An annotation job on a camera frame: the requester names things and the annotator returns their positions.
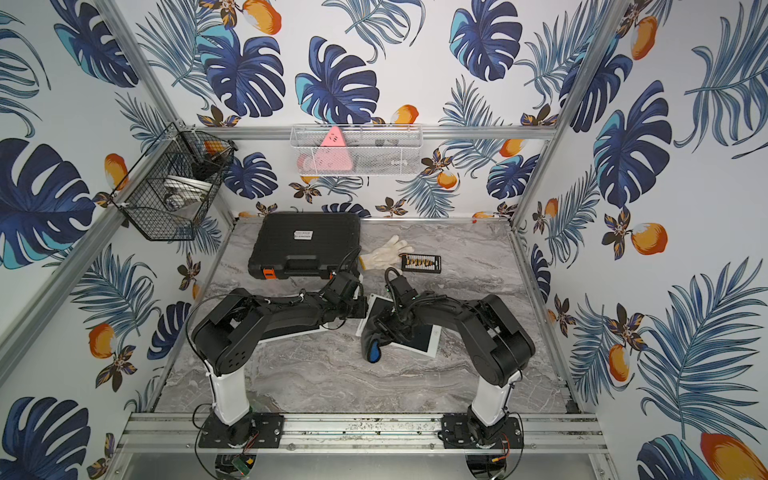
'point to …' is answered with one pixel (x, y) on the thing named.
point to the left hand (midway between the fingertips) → (367, 309)
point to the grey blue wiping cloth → (372, 340)
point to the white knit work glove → (387, 256)
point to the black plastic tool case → (303, 246)
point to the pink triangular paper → (333, 154)
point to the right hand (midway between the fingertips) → (374, 332)
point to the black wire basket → (192, 154)
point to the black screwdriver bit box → (424, 263)
